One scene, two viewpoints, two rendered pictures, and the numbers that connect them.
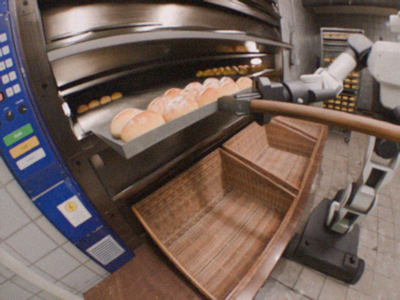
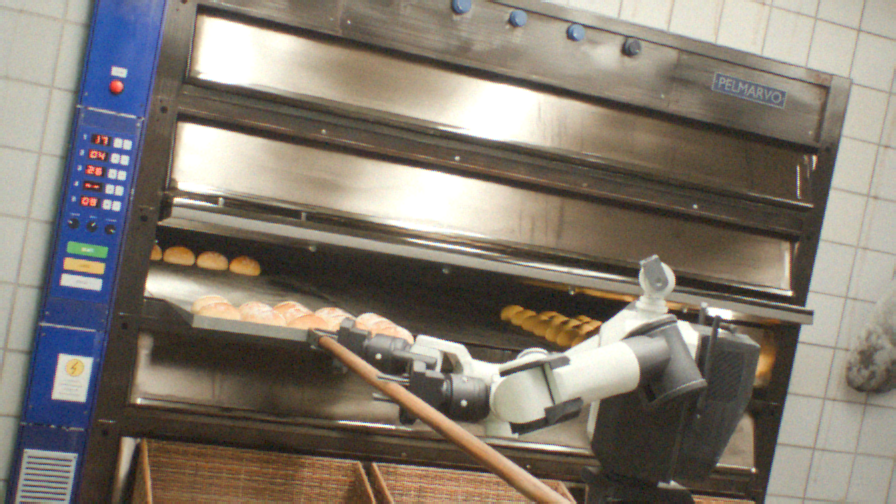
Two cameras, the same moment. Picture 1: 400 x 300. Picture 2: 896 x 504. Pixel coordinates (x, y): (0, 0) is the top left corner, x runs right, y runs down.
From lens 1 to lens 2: 249 cm
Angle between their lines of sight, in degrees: 32
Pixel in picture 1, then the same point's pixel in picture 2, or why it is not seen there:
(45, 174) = (83, 308)
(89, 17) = (231, 162)
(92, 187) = (116, 369)
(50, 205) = (53, 346)
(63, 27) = (196, 162)
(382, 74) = not seen: hidden behind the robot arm
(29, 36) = (154, 153)
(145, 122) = (222, 310)
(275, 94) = (354, 340)
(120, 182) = (156, 388)
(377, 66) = not seen: hidden behind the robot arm
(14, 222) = not seen: outside the picture
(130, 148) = (199, 320)
